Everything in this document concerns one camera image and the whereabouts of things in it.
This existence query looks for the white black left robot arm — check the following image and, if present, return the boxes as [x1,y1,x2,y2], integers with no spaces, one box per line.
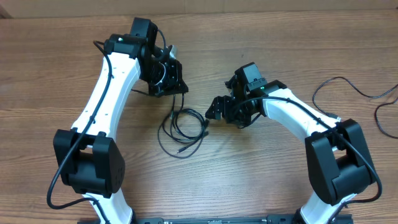
[47,17,188,223]

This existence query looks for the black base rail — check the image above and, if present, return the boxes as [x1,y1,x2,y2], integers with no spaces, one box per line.
[77,213,354,224]

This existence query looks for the thin black USB cable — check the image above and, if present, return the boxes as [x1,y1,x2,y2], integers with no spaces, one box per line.
[312,76,398,139]

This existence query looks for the thick black USB cable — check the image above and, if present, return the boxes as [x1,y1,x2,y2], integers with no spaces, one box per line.
[157,93,210,159]

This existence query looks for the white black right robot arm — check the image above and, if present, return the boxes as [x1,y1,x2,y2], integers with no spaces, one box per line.
[205,62,381,223]

